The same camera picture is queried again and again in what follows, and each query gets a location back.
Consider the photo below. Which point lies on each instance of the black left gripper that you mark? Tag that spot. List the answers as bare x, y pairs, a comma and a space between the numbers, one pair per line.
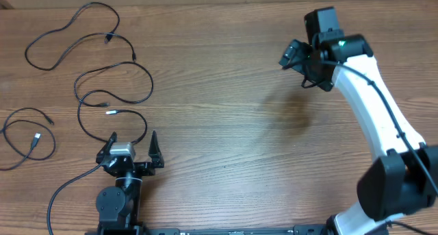
154, 153

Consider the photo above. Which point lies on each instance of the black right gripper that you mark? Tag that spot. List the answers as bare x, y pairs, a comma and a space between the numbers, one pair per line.
298, 52

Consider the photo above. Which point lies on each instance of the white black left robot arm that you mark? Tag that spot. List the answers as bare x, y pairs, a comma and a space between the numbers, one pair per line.
119, 205

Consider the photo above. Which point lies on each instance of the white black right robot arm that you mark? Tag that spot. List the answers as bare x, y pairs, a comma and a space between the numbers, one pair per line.
402, 179

